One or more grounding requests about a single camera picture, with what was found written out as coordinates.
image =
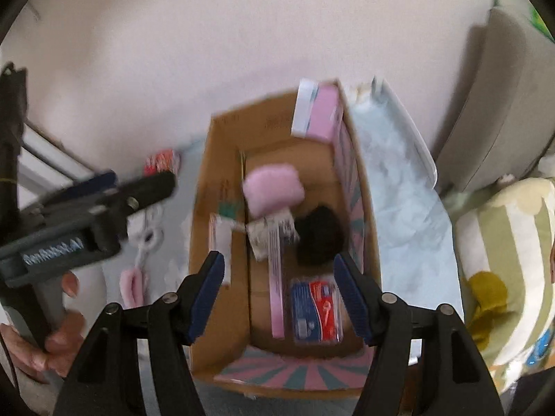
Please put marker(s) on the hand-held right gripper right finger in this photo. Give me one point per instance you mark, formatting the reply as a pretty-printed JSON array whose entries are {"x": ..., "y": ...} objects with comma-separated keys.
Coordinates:
[{"x": 353, "y": 299}]

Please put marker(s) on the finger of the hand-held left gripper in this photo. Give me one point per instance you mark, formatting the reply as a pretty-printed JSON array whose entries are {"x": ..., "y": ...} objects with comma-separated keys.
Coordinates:
[
  {"x": 93, "y": 182},
  {"x": 147, "y": 190}
]

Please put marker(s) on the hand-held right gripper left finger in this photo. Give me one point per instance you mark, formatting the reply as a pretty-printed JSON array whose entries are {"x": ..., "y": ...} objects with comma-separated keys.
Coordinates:
[{"x": 208, "y": 299}]

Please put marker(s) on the red printed box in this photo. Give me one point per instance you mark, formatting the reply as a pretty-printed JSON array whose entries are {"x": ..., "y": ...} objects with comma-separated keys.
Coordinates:
[{"x": 162, "y": 162}]

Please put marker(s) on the blue and red floss pack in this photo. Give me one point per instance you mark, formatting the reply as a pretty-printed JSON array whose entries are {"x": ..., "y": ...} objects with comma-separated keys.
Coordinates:
[{"x": 314, "y": 312}]

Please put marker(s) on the white plastic clip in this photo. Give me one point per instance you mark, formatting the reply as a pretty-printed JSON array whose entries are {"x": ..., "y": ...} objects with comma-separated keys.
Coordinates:
[{"x": 147, "y": 238}]

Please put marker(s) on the long pink box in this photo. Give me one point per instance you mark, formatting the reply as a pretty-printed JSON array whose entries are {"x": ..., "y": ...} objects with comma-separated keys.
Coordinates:
[{"x": 276, "y": 286}]

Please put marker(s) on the black scrunchie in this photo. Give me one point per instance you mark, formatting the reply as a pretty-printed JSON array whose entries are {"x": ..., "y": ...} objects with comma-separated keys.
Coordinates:
[{"x": 318, "y": 236}]

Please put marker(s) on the pink fluffy band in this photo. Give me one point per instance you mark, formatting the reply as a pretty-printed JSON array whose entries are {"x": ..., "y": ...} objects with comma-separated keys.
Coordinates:
[{"x": 131, "y": 288}]

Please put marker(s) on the small cream patterned packet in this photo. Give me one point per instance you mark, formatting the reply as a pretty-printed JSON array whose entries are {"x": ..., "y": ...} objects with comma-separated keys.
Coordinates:
[{"x": 264, "y": 236}]

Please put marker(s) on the pink fluffy pouch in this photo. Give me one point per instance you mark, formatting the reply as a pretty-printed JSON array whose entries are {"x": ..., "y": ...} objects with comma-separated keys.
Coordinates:
[{"x": 271, "y": 188}]

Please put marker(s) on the pink striped cardboard box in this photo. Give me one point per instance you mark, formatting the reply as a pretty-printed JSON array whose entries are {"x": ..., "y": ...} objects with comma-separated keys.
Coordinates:
[{"x": 269, "y": 138}]

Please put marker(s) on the person's left hand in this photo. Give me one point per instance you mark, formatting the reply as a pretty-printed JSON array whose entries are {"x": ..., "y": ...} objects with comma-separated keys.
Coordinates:
[{"x": 60, "y": 346}]

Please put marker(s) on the grey floral cloth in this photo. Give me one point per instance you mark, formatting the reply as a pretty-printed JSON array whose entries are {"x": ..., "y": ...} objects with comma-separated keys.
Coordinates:
[{"x": 403, "y": 208}]

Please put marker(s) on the green striped floral cushion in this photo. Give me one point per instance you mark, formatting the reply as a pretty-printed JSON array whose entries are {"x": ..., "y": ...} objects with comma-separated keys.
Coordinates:
[{"x": 507, "y": 268}]

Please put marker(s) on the white tray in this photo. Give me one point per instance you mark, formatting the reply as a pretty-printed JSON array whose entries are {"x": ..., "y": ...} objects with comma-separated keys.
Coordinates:
[{"x": 407, "y": 138}]

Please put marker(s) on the grey sofa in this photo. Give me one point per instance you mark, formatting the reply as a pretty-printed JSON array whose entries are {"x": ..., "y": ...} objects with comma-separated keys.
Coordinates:
[{"x": 494, "y": 104}]

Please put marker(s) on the green tissue pack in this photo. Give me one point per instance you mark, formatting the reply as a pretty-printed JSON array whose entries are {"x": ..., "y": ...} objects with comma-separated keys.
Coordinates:
[{"x": 537, "y": 19}]

